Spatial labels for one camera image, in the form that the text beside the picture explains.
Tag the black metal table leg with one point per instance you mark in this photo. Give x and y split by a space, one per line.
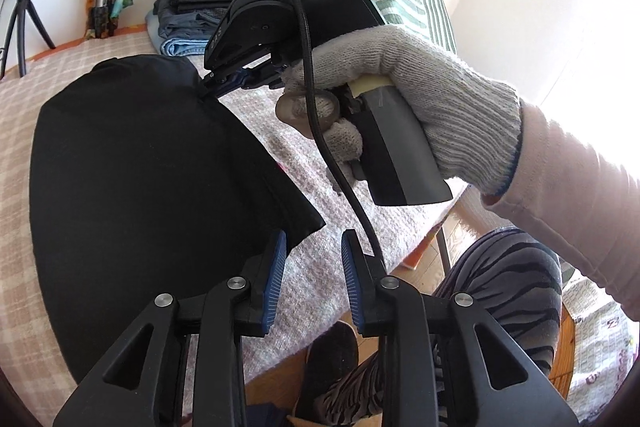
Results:
442 252

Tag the person's right hand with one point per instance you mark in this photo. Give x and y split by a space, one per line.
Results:
440 82

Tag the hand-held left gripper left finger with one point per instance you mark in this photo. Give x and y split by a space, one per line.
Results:
275 277

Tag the orange bed sheet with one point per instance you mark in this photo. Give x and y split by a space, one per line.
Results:
65 43

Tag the black pants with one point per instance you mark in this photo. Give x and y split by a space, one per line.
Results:
150 182

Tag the dark grey slipper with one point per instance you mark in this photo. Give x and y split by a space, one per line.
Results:
325 362

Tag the white printed cloth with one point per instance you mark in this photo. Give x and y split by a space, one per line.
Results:
600 342

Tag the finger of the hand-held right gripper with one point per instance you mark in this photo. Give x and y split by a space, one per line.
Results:
240 68
245 83

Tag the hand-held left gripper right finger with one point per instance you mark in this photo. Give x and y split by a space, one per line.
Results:
352 287

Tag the pink checked blanket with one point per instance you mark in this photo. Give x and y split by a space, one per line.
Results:
400 222

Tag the wooden chair frame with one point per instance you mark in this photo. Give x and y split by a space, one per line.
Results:
561 347

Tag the black mini tripod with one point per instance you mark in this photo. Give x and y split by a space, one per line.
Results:
25 2

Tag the person's striped legging leg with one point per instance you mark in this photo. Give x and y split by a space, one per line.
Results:
500 267

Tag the person's right forearm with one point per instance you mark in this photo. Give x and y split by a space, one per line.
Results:
575 197

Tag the folded light blue jeans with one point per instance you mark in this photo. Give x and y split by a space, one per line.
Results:
185 47

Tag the folded grey pants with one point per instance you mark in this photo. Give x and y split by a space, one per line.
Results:
210 14

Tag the folded dark jeans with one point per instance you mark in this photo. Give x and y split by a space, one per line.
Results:
175 24

